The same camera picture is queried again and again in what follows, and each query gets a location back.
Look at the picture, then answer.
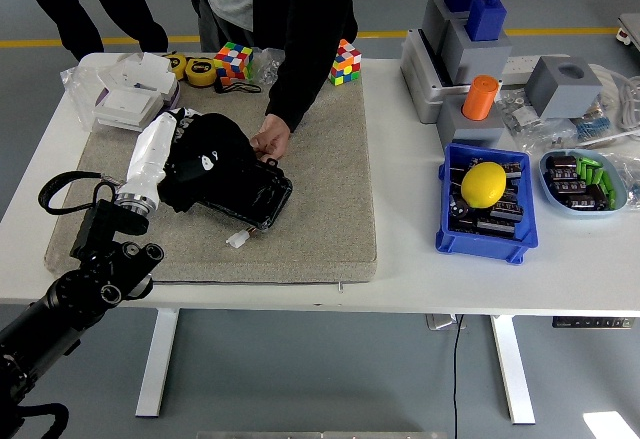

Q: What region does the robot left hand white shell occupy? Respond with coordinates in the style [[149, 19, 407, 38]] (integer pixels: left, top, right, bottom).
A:
[[119, 106, 221, 205]]

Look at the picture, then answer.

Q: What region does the person's hand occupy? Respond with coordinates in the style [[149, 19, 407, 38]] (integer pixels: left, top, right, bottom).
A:
[[248, 113, 292, 163]]

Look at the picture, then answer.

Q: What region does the black rag with red tag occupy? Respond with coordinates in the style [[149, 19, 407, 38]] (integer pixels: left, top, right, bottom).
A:
[[159, 112, 259, 213]]

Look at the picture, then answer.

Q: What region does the black glossy panel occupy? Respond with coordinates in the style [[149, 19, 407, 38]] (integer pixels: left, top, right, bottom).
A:
[[199, 156, 295, 232]]

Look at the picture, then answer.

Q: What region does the black desk control panel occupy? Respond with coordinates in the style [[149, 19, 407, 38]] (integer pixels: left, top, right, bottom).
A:
[[551, 316, 636, 330]]

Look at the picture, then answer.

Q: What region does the purple tray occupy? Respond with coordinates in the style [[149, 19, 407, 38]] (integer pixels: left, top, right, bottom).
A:
[[93, 78, 182, 133]]

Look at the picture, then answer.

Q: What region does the clear bag of metal parts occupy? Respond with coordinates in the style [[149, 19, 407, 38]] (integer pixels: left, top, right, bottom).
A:
[[249, 47, 286, 85]]

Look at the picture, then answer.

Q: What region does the white open cardboard box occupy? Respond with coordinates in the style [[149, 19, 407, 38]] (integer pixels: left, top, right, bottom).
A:
[[97, 52, 179, 98]]

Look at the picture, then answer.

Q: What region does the multicolour puzzle cube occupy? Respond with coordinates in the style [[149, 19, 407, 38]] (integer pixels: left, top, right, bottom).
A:
[[213, 41, 255, 86], [328, 38, 363, 87]]

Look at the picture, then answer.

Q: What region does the yellow tape measure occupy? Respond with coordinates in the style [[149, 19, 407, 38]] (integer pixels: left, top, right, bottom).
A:
[[162, 51, 189, 81], [183, 57, 219, 88]]

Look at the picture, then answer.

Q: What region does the clear empty plastic bag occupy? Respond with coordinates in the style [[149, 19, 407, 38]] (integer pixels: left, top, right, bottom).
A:
[[59, 53, 126, 133]]

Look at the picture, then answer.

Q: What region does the grey-brown mat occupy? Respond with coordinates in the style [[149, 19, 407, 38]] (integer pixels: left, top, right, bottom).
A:
[[43, 78, 379, 286]]

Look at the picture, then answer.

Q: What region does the person standing behind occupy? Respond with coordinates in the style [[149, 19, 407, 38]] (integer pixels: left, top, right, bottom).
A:
[[14, 0, 170, 63]]

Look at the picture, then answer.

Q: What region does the grey holder block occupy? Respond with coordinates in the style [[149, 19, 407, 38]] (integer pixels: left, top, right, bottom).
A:
[[436, 94, 507, 149], [439, 18, 514, 86], [421, 0, 471, 55]]

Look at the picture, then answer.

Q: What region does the orange cylinder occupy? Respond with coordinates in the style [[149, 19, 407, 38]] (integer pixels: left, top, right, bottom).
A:
[[461, 74, 501, 122]]

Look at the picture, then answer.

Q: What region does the yellow lemon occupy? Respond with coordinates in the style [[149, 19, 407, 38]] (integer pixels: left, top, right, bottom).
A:
[[460, 161, 508, 209]]

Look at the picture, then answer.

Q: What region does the white table leg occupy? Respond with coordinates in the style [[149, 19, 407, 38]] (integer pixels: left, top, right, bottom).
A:
[[488, 314, 536, 426], [134, 307, 180, 419]]

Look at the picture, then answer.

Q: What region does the blue plastic bin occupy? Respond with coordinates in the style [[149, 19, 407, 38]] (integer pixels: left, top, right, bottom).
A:
[[435, 142, 540, 265]]

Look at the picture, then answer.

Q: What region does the clear bag of small parts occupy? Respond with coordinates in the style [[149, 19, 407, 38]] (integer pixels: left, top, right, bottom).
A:
[[497, 86, 581, 155]]

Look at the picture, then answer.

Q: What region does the silver box under table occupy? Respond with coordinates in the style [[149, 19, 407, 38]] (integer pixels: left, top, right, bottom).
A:
[[425, 312, 467, 332]]

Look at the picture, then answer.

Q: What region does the white power strip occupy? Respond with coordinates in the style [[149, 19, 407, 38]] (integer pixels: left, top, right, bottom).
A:
[[499, 53, 571, 85]]

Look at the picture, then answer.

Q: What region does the light blue dish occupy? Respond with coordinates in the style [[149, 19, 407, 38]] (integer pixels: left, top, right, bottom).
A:
[[538, 148, 629, 218]]

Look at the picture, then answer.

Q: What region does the grey block with round hole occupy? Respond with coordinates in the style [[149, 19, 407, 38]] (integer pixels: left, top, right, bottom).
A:
[[523, 55, 605, 120]]

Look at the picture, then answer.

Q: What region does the blue resistor bundle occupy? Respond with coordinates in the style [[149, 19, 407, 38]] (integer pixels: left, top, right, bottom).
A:
[[574, 108, 616, 143]]

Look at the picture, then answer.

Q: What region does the thin white rod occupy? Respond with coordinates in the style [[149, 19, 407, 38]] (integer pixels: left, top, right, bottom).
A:
[[582, 128, 640, 148]]

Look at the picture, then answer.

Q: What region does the clear crumpled plastic bag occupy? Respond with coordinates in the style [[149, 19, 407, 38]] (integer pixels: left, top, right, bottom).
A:
[[609, 151, 640, 210]]

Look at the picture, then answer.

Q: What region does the white flat switch box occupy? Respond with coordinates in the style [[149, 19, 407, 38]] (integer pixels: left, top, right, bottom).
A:
[[93, 86, 164, 133]]

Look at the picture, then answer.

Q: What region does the black wrist strap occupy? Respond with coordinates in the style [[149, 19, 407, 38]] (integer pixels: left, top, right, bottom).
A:
[[214, 78, 263, 95]]

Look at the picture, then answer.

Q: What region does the white wire connector plug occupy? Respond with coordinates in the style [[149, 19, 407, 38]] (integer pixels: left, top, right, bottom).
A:
[[224, 227, 252, 250]]

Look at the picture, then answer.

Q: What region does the light grey enclosure box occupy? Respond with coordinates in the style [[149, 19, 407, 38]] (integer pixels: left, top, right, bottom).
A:
[[399, 28, 474, 125]]

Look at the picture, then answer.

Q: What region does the black power cable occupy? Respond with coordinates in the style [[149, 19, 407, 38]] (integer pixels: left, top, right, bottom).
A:
[[451, 313, 464, 439]]

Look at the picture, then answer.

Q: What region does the white coiled cable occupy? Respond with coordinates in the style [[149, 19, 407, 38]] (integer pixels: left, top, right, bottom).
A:
[[589, 63, 640, 133]]

